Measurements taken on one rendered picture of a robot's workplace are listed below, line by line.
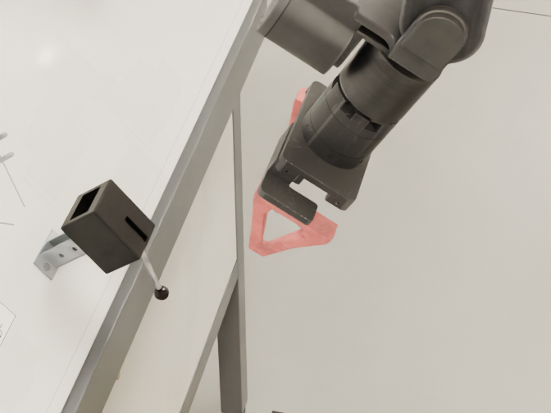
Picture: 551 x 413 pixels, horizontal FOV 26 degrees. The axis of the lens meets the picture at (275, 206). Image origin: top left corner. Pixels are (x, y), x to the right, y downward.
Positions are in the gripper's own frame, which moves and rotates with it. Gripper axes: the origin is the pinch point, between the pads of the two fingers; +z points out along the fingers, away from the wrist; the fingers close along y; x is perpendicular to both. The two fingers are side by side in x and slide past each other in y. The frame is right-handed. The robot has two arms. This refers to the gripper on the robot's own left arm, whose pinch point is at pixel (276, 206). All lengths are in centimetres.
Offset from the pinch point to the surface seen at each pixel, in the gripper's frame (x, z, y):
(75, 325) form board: -7.9, 22.6, 3.5
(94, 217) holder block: -11.8, 10.8, 1.7
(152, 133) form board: -10.5, 22.3, -23.3
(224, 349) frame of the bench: 21, 87, -56
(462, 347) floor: 64, 84, -84
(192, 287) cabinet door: 6, 53, -34
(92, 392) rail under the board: -3.5, 24.9, 7.4
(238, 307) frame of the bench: 18, 76, -57
